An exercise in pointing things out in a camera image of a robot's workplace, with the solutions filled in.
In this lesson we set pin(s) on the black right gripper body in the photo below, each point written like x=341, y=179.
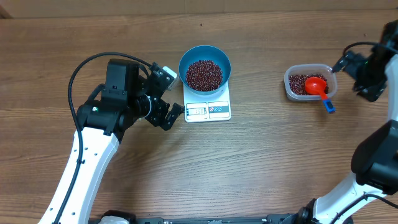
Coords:
x=372, y=79

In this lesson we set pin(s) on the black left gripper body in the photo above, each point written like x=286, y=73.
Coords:
x=157, y=111

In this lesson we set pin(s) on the orange measuring scoop blue handle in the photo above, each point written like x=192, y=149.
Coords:
x=317, y=86

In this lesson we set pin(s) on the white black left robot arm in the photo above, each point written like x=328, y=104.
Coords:
x=130, y=92

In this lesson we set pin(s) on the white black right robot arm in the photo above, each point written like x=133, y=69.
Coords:
x=374, y=163

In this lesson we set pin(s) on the white digital kitchen scale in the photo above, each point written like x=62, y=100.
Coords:
x=207, y=108

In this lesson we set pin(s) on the blue plastic bowl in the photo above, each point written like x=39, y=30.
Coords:
x=205, y=52

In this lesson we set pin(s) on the red adzuki beans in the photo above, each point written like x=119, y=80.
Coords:
x=205, y=75

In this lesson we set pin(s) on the clear plastic bean container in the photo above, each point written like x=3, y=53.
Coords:
x=310, y=69

